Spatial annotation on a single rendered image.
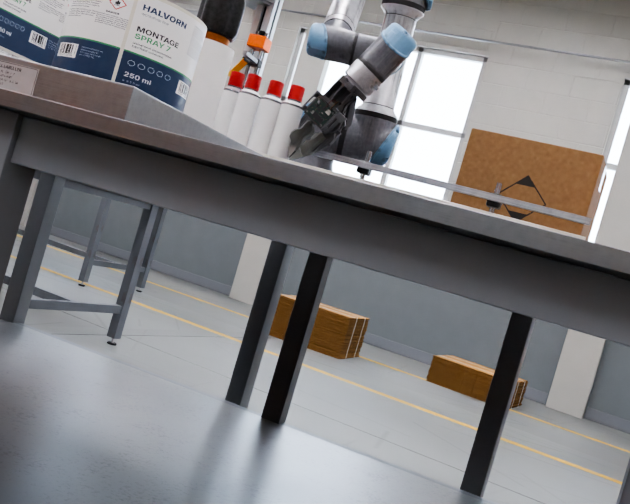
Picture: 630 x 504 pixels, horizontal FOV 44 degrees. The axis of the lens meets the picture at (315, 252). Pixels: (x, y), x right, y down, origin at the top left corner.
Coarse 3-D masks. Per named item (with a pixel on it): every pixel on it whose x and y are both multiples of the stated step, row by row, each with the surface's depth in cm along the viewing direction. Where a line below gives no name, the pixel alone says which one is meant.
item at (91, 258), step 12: (108, 204) 550; (96, 216) 549; (156, 216) 610; (96, 228) 548; (156, 228) 608; (48, 240) 610; (96, 240) 548; (156, 240) 610; (72, 252) 599; (84, 252) 594; (84, 264) 549; (96, 264) 557; (108, 264) 568; (120, 264) 581; (144, 264) 609; (84, 276) 548; (144, 276) 609
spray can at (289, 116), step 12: (288, 96) 171; (300, 96) 171; (288, 108) 170; (300, 108) 171; (276, 120) 172; (288, 120) 170; (276, 132) 170; (288, 132) 170; (276, 144) 170; (288, 144) 170; (276, 156) 170
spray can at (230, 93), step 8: (232, 72) 176; (232, 80) 176; (240, 80) 176; (224, 88) 175; (232, 88) 175; (240, 88) 177; (224, 96) 175; (232, 96) 175; (224, 104) 175; (232, 104) 175; (224, 112) 175; (232, 112) 175; (216, 120) 175; (224, 120) 175; (216, 128) 175; (224, 128) 175
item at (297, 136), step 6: (306, 126) 168; (312, 126) 170; (294, 132) 166; (300, 132) 168; (306, 132) 169; (312, 132) 170; (294, 138) 168; (300, 138) 170; (294, 144) 170; (300, 144) 170; (288, 150) 170; (294, 150) 170; (288, 156) 170
